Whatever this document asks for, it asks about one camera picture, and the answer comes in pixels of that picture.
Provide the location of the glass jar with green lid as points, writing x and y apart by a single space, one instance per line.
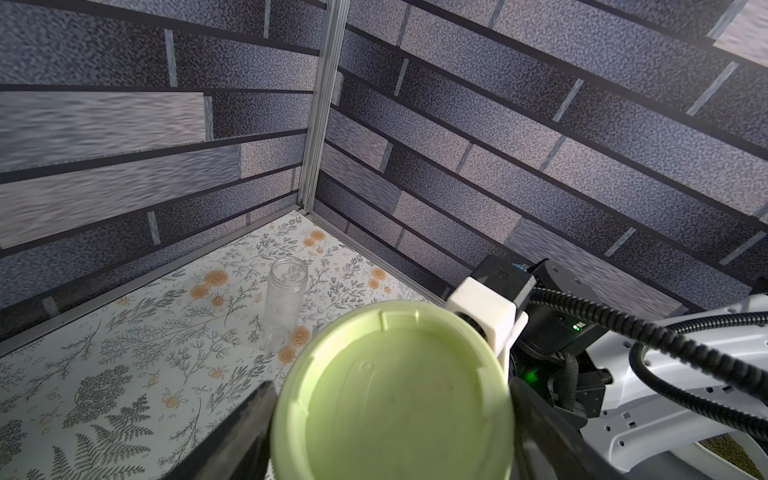
394 390

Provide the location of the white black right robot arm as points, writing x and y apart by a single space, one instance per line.
633 388

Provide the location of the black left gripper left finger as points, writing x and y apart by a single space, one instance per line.
239 447

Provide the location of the tall clear plastic jar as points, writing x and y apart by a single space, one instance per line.
287 283

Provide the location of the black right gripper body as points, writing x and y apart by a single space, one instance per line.
570 384

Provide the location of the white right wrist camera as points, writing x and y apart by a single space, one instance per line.
494 297

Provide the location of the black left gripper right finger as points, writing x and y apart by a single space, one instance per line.
546 446

